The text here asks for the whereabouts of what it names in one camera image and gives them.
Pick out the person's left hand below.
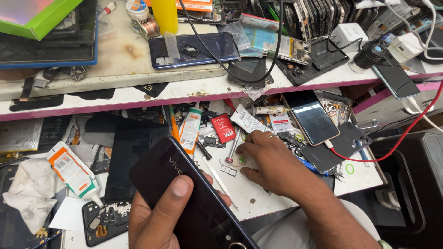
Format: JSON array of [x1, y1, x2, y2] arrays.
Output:
[[128, 172, 232, 249]]

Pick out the person's right hand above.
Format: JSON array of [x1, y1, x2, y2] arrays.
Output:
[[235, 131, 325, 209]]

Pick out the black phone back cover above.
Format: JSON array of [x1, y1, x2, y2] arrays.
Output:
[[128, 136, 261, 249]]

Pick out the blue pen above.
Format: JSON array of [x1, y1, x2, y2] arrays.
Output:
[[295, 155, 329, 178]]

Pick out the white packet red label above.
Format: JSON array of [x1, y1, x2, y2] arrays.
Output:
[[269, 112, 295, 134]]

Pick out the small metal cutters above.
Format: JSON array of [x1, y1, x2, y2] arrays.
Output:
[[330, 162, 345, 183]]

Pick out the silver screwdriver red tip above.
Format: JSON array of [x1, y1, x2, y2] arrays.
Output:
[[225, 127, 242, 164]]

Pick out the metal sim tray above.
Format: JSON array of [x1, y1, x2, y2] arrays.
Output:
[[220, 165, 238, 178]]

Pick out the gold-edged phone with grey screen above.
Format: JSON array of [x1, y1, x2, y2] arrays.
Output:
[[282, 91, 341, 147]]

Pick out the glue syringe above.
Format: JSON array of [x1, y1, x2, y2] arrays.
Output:
[[246, 105, 292, 116]]

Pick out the black phone case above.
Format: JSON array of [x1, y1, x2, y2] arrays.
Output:
[[300, 121, 373, 174]]

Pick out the person's grey trousers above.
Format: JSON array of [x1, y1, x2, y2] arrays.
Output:
[[252, 199, 382, 249]]

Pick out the red phone battery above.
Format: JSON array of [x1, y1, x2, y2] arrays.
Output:
[[211, 113, 237, 144]]

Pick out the black phone screen panel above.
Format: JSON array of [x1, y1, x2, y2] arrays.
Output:
[[104, 122, 171, 203]]

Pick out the blue plastic pry tool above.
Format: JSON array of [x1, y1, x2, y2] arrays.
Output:
[[354, 140, 371, 167]]

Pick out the white paper sheet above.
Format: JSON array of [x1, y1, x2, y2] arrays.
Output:
[[48, 196, 91, 232]]

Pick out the large white orange glue tube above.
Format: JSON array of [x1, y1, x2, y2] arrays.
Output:
[[46, 141, 104, 207]]

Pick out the glue tube with green cap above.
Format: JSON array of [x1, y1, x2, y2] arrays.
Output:
[[178, 102, 203, 155]]

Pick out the black glass panel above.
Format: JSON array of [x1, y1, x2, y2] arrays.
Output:
[[227, 57, 275, 89]]

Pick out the orange pry stick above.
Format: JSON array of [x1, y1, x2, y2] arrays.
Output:
[[168, 105, 181, 143]]

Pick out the white shelf with pink edge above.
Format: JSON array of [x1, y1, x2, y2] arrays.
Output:
[[0, 0, 443, 122]]

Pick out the black phone with loose parts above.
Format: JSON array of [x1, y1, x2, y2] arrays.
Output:
[[276, 37, 350, 87]]

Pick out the dirty white cloth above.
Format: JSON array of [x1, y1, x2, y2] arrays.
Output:
[[2, 158, 67, 235]]

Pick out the opened phone with teal battery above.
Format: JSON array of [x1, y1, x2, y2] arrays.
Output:
[[242, 24, 313, 66]]

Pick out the black plastic chair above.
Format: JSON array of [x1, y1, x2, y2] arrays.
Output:
[[341, 131, 443, 249]]

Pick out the black flat battery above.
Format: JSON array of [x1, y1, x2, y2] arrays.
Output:
[[37, 116, 74, 152]]

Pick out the black phone under cloth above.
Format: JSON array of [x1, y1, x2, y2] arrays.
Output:
[[0, 162, 68, 249]]

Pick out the black ribbed handheld tool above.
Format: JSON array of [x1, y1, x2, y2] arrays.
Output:
[[349, 38, 392, 74]]

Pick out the dark blue phone back cover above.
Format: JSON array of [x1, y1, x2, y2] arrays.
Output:
[[148, 32, 241, 70]]

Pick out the clear plastic bag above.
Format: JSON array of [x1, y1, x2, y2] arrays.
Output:
[[217, 21, 264, 59]]

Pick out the dark phone with glossy screen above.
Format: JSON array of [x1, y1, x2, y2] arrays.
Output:
[[372, 52, 421, 100]]

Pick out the white square charger adapter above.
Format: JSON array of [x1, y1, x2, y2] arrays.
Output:
[[330, 23, 369, 53]]

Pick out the packet with red edge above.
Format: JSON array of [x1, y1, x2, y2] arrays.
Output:
[[239, 13, 281, 32]]

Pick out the row of phone frames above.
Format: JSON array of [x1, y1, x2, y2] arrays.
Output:
[[249, 0, 379, 43]]

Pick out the silver foil battery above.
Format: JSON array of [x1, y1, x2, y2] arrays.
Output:
[[0, 118, 44, 154]]

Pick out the long black adhesive strip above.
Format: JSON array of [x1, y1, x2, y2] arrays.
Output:
[[9, 94, 65, 112]]

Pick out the orange battery box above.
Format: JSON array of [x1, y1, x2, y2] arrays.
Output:
[[144, 0, 214, 13]]

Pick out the yellow bottle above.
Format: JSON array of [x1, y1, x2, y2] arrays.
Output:
[[151, 0, 179, 35]]

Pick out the black tablet with blue edge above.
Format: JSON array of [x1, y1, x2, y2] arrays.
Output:
[[0, 0, 99, 69]]

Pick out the white jar orange label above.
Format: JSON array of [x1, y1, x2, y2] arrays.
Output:
[[125, 0, 150, 21]]

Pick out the green box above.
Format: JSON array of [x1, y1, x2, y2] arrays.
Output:
[[0, 0, 84, 41]]

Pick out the black phone frame with boards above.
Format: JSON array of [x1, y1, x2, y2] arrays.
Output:
[[82, 199, 132, 248]]

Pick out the metal spudger black handle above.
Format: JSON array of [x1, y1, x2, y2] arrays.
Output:
[[196, 140, 239, 211]]

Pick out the clear-backed phone frame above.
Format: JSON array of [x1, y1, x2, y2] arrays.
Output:
[[313, 90, 353, 126]]

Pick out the red cable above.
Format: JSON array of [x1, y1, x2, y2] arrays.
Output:
[[325, 79, 443, 163]]

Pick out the black cable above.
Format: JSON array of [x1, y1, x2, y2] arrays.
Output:
[[178, 0, 285, 85]]

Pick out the white charger with cables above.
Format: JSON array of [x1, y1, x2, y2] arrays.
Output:
[[381, 0, 443, 63]]

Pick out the copper wire spool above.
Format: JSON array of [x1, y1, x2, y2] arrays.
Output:
[[133, 15, 160, 41]]

